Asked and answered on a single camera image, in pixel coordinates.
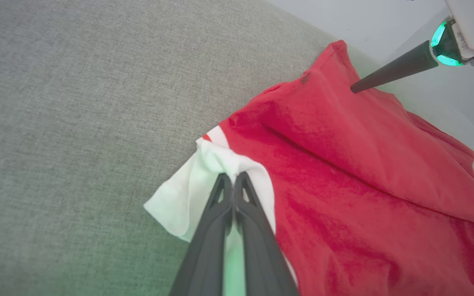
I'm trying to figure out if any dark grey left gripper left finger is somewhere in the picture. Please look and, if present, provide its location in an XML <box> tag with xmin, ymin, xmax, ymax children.
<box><xmin>169</xmin><ymin>173</ymin><xmax>234</xmax><ymax>296</ymax></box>

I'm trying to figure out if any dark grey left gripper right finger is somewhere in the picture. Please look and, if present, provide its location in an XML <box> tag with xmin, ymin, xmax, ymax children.
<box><xmin>234</xmin><ymin>171</ymin><xmax>299</xmax><ymax>296</ymax></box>

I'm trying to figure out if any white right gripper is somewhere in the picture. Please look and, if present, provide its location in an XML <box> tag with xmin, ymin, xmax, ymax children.
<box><xmin>350</xmin><ymin>0</ymin><xmax>474</xmax><ymax>94</ymax></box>

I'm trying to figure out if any red and white garment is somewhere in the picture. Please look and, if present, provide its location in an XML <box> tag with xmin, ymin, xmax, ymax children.
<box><xmin>144</xmin><ymin>39</ymin><xmax>474</xmax><ymax>296</ymax></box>

